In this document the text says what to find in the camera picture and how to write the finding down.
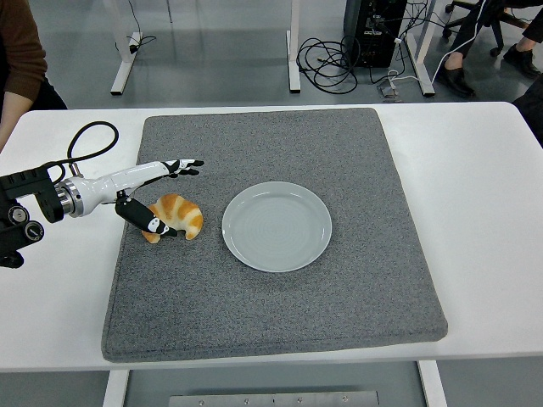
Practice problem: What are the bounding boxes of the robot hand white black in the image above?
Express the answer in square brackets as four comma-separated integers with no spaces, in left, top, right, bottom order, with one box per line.
[65,158,205,237]

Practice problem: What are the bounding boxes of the croissant bread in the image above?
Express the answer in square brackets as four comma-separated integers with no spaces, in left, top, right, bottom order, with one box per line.
[141,193,204,245]

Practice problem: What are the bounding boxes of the round grey plate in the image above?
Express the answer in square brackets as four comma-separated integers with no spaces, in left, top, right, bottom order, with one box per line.
[221,181,333,273]

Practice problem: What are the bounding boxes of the grey metal plate with screws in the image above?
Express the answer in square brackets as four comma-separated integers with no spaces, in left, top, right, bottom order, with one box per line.
[168,390,380,407]

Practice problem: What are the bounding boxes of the floor socket plate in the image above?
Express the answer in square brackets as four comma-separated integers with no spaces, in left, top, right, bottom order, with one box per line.
[377,80,403,103]

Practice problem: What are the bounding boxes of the person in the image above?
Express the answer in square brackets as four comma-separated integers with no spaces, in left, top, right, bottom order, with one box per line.
[0,0,69,111]

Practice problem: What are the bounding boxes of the grey felt mat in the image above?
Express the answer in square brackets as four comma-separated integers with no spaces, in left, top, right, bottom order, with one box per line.
[99,107,450,364]

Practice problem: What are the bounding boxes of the white table leg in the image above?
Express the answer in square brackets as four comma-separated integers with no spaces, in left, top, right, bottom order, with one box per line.
[103,369,131,407]
[417,360,449,407]

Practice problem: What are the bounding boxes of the black computer tower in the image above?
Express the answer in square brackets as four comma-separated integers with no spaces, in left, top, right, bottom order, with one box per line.
[342,0,408,69]

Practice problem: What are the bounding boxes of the seated person's legs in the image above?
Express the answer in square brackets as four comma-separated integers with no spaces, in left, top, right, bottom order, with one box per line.
[434,0,543,98]

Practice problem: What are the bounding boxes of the black office chair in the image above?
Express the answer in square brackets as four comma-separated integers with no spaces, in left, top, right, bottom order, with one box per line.
[440,0,543,59]

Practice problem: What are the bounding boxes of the thin black cable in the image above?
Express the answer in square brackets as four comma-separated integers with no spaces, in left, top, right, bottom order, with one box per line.
[126,0,158,54]

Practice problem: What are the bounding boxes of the coiled black cable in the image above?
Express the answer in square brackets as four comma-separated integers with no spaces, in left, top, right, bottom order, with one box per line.
[296,36,360,95]

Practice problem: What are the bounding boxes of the white cable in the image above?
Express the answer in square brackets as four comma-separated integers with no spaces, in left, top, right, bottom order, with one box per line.
[387,0,487,88]

